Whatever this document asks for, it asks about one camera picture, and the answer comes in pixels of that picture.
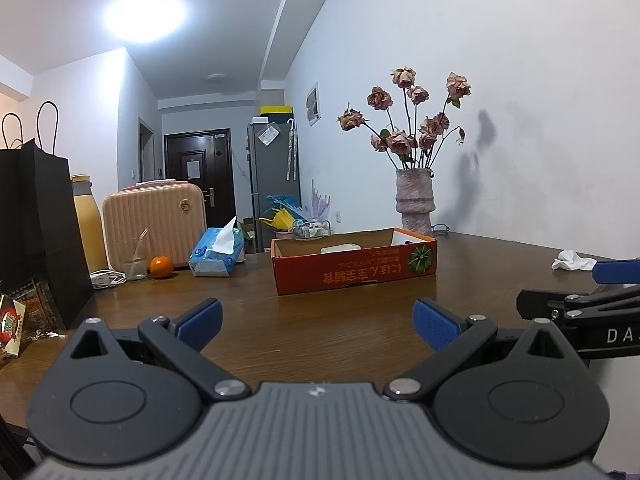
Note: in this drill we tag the blue tissue pack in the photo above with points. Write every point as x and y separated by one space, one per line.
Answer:
215 257

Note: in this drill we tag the bunch of dried pink roses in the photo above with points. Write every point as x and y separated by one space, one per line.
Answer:
400 142

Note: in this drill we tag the purple cloth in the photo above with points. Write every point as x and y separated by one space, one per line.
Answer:
625 475

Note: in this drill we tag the clear drinking straw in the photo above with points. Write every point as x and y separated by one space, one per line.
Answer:
142 239

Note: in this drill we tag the paper notice on door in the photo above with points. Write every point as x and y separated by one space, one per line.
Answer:
193 167

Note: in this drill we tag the dark entrance door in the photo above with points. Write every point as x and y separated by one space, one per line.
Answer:
215 180

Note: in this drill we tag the blue folding rack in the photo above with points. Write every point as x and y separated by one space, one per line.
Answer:
285 202

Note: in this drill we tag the purple feather decoration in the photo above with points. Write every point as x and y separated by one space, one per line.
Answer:
321 202

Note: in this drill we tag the small round ceiling lamp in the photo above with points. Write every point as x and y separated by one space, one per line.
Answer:
216 77

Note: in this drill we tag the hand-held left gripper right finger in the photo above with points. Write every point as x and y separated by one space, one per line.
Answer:
432 325

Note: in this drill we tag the yellow thermos jug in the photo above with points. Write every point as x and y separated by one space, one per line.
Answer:
90 225

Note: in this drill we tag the grey refrigerator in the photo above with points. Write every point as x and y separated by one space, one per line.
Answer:
272 180

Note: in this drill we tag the yellow watering can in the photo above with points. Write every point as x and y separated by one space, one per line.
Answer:
281 219

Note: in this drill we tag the pink ceramic vase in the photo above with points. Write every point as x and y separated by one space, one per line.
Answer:
415 200

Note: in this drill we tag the red and white snack packet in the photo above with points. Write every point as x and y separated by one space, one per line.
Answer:
11 327

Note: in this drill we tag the yellow box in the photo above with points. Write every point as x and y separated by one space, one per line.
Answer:
276 110

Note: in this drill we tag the side room doorway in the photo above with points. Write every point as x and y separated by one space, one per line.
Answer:
146 152

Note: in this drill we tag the orange fruit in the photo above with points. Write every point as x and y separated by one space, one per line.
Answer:
161 267

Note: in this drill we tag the pink ribbed suitcase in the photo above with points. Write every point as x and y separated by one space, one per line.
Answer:
160 220

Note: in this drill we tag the bright ceiling lamp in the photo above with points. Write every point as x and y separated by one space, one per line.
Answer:
145 15

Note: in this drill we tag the clear organizer with small bottles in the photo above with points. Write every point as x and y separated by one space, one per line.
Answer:
312 230

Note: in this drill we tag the white folded umbrella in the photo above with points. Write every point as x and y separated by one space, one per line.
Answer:
292 150

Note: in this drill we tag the black paper bag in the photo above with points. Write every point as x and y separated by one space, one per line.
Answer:
37 225

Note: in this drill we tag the paper note on refrigerator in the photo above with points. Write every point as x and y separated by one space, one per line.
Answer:
270 135

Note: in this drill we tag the red cardboard box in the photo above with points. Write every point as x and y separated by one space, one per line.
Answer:
350 270

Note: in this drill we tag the clear glass cup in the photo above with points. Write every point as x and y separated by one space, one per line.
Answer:
132 269

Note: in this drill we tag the small pink pot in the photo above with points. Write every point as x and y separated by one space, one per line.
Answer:
284 235

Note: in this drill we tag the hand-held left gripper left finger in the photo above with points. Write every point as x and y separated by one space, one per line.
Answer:
200 320

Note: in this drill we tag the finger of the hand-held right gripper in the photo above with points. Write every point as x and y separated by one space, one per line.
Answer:
537 304
617 271

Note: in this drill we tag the crumpled white tissue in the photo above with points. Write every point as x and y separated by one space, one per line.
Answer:
575 261

